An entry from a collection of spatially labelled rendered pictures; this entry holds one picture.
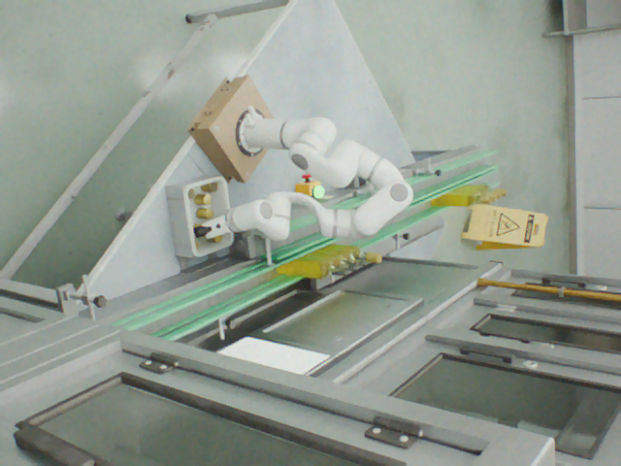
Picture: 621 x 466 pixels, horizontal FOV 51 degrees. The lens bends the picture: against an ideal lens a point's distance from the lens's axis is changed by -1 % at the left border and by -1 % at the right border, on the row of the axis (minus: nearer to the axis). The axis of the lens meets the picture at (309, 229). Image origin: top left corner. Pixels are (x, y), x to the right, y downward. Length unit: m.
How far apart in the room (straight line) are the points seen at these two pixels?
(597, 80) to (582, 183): 1.12
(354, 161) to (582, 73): 5.96
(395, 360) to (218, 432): 1.05
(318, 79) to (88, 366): 1.75
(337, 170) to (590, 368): 0.85
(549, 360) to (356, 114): 1.41
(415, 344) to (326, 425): 1.13
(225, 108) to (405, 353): 0.91
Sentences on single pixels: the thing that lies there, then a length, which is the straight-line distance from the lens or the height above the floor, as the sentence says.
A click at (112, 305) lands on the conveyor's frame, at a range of 1.90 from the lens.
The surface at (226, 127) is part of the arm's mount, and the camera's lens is 2.09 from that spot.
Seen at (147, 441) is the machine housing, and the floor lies 1.71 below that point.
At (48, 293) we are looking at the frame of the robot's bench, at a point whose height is 0.52.
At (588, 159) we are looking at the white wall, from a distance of 7.83.
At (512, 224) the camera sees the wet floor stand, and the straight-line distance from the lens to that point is 5.40.
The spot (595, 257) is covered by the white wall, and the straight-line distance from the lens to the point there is 8.06.
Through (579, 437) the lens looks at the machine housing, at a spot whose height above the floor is 1.96.
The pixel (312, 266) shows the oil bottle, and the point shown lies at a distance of 2.13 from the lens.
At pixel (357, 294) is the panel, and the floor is 1.09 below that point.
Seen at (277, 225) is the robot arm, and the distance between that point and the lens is 1.90.
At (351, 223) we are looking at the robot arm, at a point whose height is 1.26.
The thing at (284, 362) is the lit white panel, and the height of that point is 1.22.
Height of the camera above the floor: 2.34
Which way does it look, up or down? 38 degrees down
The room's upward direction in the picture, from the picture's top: 95 degrees clockwise
